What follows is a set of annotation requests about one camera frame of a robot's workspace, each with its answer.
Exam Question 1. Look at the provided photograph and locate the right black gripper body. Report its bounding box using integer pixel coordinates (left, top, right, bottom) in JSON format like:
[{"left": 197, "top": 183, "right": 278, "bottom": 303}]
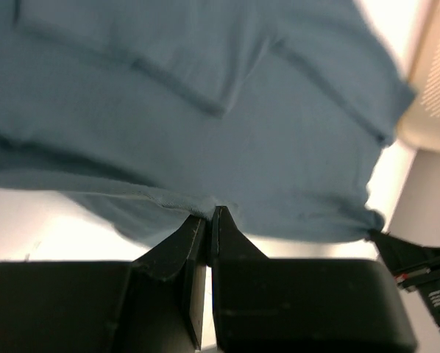
[{"left": 391, "top": 246, "right": 440, "bottom": 329}]

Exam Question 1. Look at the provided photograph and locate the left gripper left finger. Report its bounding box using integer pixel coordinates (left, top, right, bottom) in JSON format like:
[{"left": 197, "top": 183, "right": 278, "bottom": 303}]
[{"left": 0, "top": 217, "right": 206, "bottom": 352}]

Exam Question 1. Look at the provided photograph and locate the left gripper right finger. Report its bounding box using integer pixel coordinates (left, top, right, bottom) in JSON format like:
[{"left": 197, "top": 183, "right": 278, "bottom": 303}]
[{"left": 211, "top": 207, "right": 417, "bottom": 352}]

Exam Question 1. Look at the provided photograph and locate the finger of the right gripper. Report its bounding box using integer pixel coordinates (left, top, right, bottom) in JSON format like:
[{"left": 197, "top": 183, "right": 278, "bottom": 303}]
[{"left": 369, "top": 230, "right": 432, "bottom": 274}]

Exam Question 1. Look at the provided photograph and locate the beige laundry basket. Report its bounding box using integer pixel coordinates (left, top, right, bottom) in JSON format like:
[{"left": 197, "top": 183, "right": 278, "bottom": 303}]
[{"left": 397, "top": 1, "right": 440, "bottom": 153}]

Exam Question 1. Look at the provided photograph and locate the teal shirt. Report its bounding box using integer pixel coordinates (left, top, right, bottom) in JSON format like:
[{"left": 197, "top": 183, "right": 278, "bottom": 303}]
[{"left": 0, "top": 1, "right": 415, "bottom": 243}]

